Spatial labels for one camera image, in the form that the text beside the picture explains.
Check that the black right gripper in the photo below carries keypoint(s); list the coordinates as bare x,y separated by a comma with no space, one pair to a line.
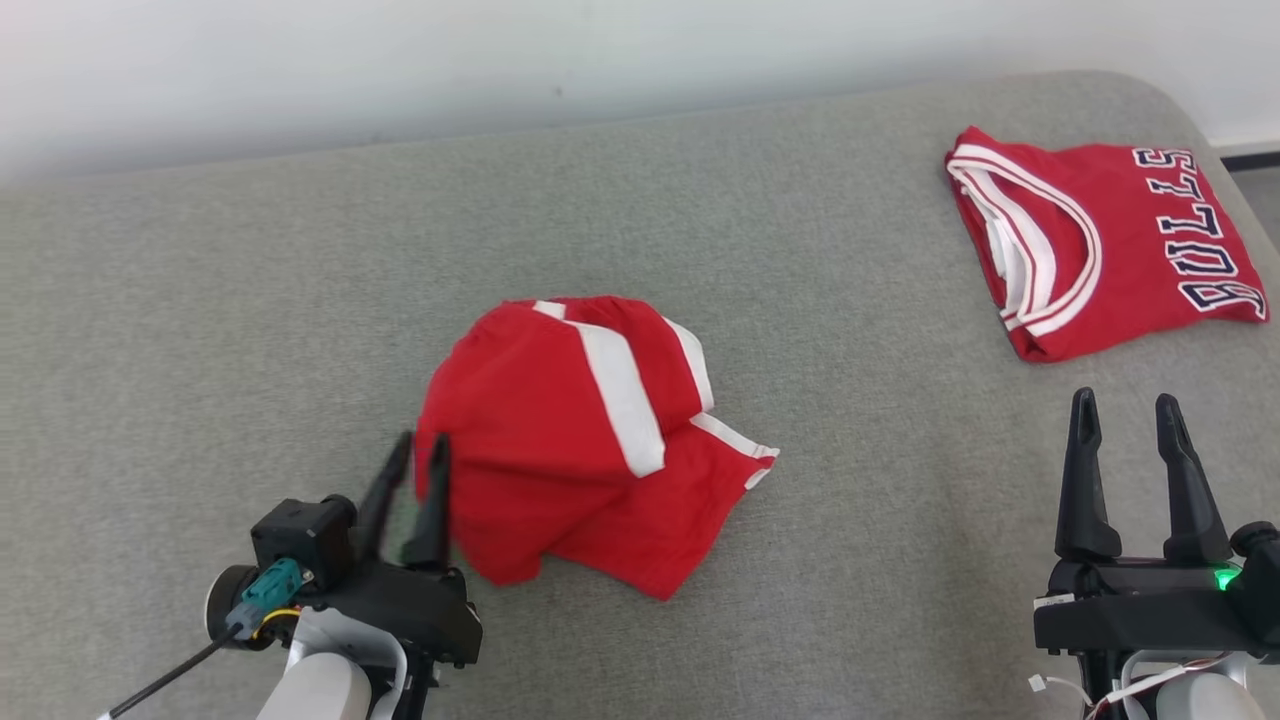
1140,610

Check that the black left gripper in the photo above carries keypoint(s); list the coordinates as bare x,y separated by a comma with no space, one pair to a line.
420,610

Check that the red shorts white stripe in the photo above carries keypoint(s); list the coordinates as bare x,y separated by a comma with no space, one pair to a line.
540,440

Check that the red Bulls jersey white trim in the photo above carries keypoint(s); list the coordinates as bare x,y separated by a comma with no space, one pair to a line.
1120,240

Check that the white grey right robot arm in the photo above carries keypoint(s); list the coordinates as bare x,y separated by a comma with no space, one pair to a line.
1200,702

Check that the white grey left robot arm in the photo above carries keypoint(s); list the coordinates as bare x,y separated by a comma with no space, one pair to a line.
320,692

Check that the grey fabric sofa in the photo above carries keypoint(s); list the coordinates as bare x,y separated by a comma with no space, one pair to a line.
200,350

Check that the dark skirting board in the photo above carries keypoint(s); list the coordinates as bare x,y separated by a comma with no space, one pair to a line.
1250,159

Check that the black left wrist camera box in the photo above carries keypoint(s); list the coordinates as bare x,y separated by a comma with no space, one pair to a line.
300,535

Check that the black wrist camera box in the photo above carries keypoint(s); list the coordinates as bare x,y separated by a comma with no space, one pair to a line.
1262,580
300,535

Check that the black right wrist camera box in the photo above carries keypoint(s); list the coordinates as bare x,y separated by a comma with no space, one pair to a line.
1262,580

